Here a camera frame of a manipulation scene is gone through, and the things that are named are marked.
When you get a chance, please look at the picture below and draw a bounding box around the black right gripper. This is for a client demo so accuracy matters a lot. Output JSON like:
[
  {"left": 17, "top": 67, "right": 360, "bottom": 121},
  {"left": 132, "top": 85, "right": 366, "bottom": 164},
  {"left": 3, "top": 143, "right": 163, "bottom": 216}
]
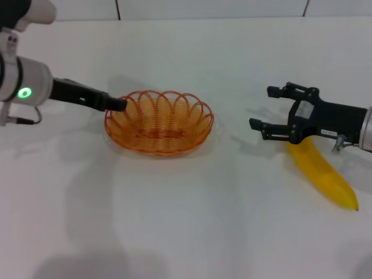
[{"left": 249, "top": 81, "right": 367, "bottom": 145}]

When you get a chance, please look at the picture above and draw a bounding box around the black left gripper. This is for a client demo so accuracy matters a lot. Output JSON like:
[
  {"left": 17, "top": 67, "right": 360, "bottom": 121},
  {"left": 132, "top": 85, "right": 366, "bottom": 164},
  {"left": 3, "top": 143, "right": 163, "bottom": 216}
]
[{"left": 51, "top": 77, "right": 129, "bottom": 113}]

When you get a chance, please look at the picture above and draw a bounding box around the orange wire basket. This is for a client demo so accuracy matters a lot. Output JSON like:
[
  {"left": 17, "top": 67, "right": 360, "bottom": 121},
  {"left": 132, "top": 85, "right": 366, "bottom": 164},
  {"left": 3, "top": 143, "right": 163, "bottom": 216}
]
[{"left": 103, "top": 90, "right": 215, "bottom": 156}]

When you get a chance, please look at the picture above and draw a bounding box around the yellow banana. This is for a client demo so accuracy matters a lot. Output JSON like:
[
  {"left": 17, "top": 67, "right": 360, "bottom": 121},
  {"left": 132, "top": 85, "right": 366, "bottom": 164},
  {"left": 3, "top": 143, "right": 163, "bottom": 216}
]
[{"left": 287, "top": 135, "right": 360, "bottom": 212}]

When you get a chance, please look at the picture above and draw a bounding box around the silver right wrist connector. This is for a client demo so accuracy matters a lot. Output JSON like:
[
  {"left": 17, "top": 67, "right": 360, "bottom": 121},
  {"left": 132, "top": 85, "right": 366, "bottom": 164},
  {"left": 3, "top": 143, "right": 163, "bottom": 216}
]
[{"left": 332, "top": 134, "right": 360, "bottom": 152}]

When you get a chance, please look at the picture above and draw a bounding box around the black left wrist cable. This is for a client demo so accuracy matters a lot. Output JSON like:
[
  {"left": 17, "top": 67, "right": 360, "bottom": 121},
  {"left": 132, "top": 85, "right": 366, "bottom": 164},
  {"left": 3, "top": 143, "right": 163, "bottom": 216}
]
[{"left": 5, "top": 106, "right": 43, "bottom": 126}]

